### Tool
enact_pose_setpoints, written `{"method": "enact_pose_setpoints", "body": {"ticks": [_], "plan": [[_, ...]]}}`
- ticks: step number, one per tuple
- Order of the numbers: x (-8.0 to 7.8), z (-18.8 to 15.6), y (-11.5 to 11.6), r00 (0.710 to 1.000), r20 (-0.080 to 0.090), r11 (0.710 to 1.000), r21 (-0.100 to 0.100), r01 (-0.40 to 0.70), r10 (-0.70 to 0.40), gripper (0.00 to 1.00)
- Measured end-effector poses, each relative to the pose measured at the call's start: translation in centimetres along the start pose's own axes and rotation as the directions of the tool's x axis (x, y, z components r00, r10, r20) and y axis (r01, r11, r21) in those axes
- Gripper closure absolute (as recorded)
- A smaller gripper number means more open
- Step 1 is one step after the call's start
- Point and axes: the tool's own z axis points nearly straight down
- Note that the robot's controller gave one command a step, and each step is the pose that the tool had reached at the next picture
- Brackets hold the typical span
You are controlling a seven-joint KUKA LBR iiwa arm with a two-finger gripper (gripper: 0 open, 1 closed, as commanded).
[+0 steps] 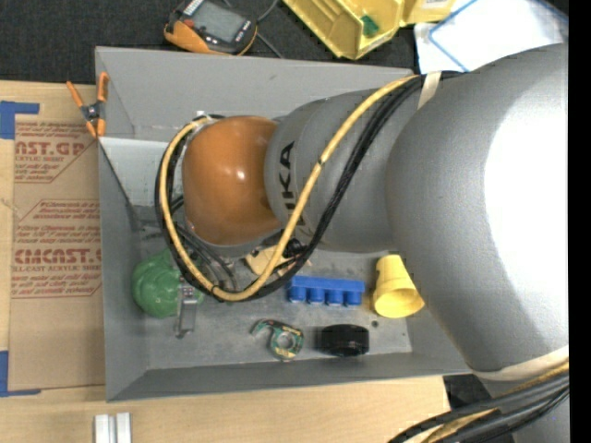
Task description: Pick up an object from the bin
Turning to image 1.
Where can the grey metal bin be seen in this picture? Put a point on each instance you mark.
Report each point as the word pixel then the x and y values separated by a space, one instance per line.
pixel 231 344

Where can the green tape dispenser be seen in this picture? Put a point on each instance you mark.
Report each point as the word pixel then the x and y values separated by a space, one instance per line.
pixel 281 339

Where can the brown cardboard board red print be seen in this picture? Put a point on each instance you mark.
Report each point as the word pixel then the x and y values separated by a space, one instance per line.
pixel 51 330

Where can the pale grey metal gripper finger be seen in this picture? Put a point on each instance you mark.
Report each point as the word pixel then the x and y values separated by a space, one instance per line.
pixel 187 316

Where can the black tape roll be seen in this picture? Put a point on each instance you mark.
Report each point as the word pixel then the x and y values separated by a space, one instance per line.
pixel 344 339

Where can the blue toy block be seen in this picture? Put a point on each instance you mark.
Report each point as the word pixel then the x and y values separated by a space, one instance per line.
pixel 323 286

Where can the yellow plastic cup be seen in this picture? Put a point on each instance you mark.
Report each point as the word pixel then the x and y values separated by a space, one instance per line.
pixel 394 293

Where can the black cylinder on white bracket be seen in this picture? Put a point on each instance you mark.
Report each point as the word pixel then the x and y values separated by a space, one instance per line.
pixel 258 260

